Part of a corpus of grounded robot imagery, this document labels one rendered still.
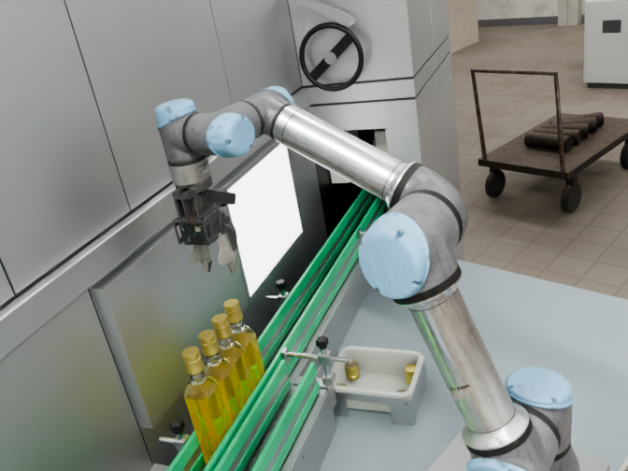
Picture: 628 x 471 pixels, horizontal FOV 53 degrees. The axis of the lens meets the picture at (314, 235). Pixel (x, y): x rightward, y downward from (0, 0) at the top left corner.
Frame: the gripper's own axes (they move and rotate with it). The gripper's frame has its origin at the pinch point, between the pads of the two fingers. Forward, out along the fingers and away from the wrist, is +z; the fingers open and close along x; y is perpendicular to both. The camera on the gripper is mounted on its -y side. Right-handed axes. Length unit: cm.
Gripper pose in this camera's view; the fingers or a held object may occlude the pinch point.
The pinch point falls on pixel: (221, 264)
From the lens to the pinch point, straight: 132.5
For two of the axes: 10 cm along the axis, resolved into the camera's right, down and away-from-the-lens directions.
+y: -3.5, 4.6, -8.2
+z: 1.6, 8.9, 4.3
